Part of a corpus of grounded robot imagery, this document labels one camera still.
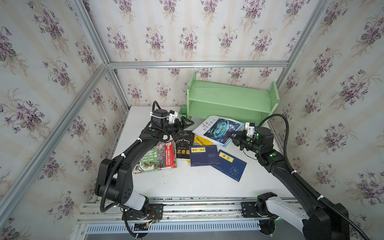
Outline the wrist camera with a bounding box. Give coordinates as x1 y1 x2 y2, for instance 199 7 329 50
245 123 258 139
167 110 178 124

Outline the green red plant book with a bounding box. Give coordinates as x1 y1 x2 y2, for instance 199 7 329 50
133 141 177 174

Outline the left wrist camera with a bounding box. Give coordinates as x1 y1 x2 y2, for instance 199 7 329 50
167 110 178 124

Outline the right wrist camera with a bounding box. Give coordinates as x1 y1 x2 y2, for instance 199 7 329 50
245 123 258 139

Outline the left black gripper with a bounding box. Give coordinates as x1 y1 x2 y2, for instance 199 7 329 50
160 116 194 139

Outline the aluminium mounting rail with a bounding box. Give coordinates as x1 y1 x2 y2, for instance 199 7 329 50
75 197 270 224

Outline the aluminium frame horizontal bar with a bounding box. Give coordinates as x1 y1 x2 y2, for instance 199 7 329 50
107 61 289 69

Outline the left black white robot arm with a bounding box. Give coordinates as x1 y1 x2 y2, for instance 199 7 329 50
95 101 195 215

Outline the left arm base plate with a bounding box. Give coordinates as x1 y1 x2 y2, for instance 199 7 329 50
122 204 164 221

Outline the green wooden bookshelf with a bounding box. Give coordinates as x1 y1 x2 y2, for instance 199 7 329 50
179 71 280 125

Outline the dark blue hardcover book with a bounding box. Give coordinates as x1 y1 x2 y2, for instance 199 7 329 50
190 145 221 167

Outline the white slotted cable duct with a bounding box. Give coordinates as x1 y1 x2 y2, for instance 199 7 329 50
86 220 261 235

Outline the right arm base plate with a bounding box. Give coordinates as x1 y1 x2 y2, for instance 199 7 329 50
241 201 264 218

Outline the white blue swirl magazine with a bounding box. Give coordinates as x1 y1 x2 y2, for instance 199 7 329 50
193 116 245 147

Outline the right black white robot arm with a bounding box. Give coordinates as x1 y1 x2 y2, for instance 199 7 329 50
226 115 369 240

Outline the black book gold title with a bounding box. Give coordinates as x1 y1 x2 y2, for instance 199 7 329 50
176 131 195 161

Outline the yellow cartoon book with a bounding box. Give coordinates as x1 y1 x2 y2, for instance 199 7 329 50
192 136 214 146

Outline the blue thin booklet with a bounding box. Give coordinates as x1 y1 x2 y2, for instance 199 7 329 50
213 150 247 182

